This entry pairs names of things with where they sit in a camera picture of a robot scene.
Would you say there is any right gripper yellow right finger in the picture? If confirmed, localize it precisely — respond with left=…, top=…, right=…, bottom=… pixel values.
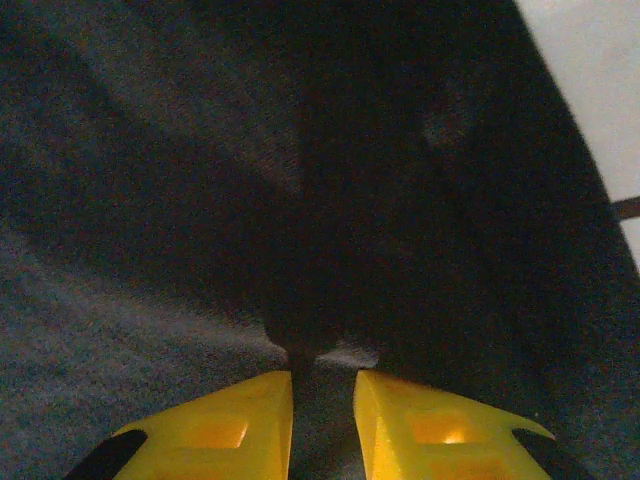
left=353, top=369, right=596, bottom=480

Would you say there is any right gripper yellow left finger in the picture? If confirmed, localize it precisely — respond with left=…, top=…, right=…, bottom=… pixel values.
left=62, top=370, right=294, bottom=480

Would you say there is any dark charcoal t-shirt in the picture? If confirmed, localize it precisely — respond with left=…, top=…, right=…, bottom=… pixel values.
left=0, top=0, right=640, bottom=480

